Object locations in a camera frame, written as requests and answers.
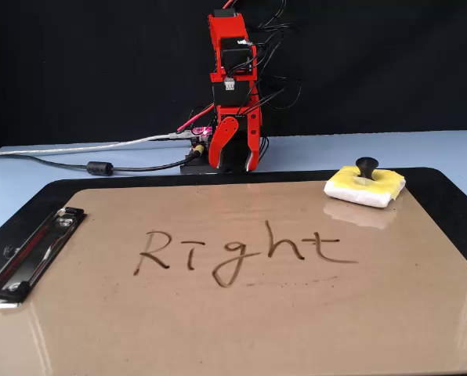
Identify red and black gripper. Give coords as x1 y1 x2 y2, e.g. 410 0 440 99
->
208 104 262 173

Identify yellow white sponge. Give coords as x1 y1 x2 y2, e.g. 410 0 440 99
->
323 156 407 208

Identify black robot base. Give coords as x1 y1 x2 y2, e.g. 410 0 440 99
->
180 132 270 175

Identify controller board with pink light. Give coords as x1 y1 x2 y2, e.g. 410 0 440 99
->
190 125 215 143

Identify black clipboard with brown board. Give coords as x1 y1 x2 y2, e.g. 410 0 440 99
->
0 167 467 376

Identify metal clipboard clip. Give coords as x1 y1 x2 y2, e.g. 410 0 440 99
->
0 206 88 310

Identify pink red wire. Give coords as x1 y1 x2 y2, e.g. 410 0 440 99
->
177 103 215 132

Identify black servo wires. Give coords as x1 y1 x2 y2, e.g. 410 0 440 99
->
248 0 303 157

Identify black power cable with ferrite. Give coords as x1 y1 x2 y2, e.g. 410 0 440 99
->
5 143 208 177

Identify silver braided USB cable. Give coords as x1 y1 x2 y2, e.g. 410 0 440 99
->
0 132 194 157

